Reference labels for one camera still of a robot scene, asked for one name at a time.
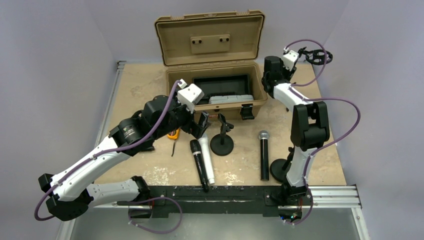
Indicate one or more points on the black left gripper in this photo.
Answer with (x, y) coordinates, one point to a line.
(195, 129)

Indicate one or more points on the white handheld microphone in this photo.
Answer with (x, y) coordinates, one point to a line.
(205, 149)

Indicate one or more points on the black handheld microphone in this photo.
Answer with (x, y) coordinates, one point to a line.
(196, 151)

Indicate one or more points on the black round-base mic stand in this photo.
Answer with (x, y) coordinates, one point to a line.
(222, 144)

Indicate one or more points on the silver-head black microphone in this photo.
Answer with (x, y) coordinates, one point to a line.
(264, 155)

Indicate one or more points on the black tripod mic stand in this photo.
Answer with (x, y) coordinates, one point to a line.
(316, 56)

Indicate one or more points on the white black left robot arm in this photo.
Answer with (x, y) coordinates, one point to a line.
(71, 193)

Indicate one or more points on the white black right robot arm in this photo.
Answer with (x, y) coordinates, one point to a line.
(309, 126)

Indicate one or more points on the grey plastic case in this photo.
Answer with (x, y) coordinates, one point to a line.
(215, 100)

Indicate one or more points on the yellow tape measure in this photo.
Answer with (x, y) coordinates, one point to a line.
(174, 136)

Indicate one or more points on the black T-shaped pipe fitting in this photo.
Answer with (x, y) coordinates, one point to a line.
(148, 149)

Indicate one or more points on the tan plastic toolbox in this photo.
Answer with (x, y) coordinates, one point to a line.
(214, 44)

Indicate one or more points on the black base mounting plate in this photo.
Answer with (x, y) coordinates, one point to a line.
(264, 200)

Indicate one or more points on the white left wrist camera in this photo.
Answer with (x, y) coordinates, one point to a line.
(189, 95)

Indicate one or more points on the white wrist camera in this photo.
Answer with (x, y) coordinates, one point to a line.
(289, 58)
(189, 95)

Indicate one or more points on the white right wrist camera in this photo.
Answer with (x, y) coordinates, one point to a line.
(289, 58)

